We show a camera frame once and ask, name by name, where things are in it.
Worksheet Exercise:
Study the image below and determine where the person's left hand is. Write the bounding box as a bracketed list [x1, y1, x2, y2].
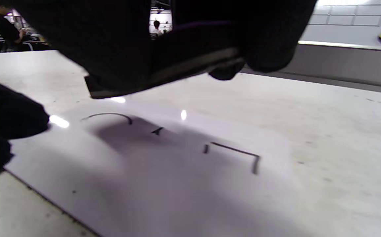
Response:
[0, 76, 50, 173]

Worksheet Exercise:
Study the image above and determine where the person's right hand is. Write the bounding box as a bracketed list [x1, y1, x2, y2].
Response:
[11, 0, 318, 81]

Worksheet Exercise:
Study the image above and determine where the purple whiteboard eraser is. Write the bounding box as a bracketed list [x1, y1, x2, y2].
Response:
[84, 21, 246, 99]

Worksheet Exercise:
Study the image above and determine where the small white whiteboard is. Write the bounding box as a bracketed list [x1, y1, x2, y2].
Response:
[4, 99, 296, 237]

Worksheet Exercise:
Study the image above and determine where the large whiteboard on stand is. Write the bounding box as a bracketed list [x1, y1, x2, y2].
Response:
[297, 0, 381, 52]

